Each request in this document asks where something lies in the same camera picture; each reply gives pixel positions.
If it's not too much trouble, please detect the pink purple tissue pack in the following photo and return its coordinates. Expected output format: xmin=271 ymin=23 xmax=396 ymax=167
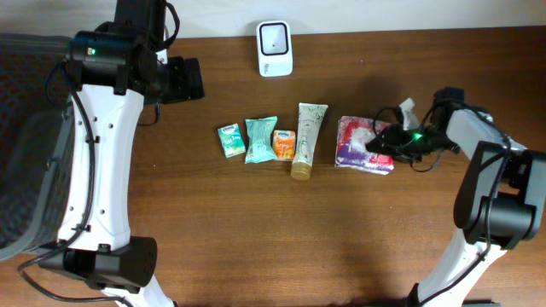
xmin=334 ymin=116 xmax=394 ymax=175

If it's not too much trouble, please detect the small green tissue packet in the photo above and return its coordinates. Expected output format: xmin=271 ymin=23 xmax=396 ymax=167
xmin=218 ymin=124 xmax=246 ymax=158

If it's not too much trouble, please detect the white tube with gold cap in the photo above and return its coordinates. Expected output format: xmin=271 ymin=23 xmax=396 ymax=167
xmin=290 ymin=102 xmax=328 ymax=181

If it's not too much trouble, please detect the teal wet wipes packet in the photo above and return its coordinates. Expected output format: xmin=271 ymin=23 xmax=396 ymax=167
xmin=245 ymin=116 xmax=278 ymax=164

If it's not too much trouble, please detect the small orange tissue packet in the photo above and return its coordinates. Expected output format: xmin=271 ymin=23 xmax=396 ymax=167
xmin=272 ymin=130 xmax=296 ymax=161

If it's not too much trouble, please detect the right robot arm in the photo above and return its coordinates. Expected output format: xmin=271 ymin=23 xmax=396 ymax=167
xmin=366 ymin=87 xmax=545 ymax=306

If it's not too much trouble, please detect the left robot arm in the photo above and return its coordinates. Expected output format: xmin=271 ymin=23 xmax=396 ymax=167
xmin=35 ymin=1 xmax=205 ymax=306

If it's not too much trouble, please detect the white barcode scanner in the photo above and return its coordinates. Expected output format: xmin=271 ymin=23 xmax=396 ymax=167
xmin=256 ymin=20 xmax=293 ymax=78

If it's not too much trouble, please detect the grey plastic mesh basket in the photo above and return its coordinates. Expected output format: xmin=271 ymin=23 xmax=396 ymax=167
xmin=1 ymin=33 xmax=74 ymax=260

